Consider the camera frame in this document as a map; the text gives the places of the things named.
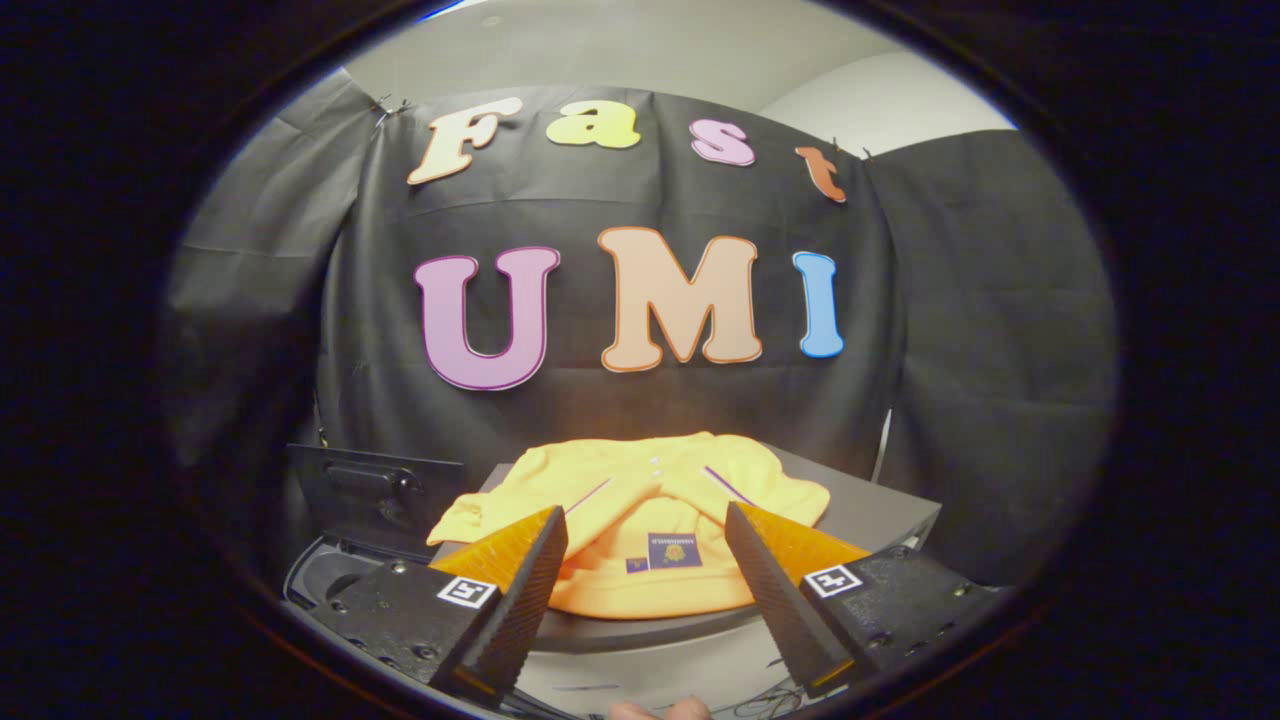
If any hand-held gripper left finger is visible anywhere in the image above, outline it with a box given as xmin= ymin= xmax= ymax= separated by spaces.
xmin=325 ymin=505 xmax=569 ymax=709

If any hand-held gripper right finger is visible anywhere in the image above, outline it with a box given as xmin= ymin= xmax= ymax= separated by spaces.
xmin=725 ymin=500 xmax=1001 ymax=699

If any yellow shirt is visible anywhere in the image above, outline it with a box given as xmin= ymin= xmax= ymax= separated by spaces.
xmin=427 ymin=431 xmax=832 ymax=620

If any black backdrop cloth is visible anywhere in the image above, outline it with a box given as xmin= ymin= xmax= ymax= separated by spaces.
xmin=163 ymin=68 xmax=1118 ymax=601

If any black floor cable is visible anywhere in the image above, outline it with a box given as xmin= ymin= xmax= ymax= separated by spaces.
xmin=735 ymin=678 xmax=804 ymax=718

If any cream cabinet with grey frame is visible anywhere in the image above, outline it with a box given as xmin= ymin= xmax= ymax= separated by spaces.
xmin=430 ymin=440 xmax=943 ymax=713

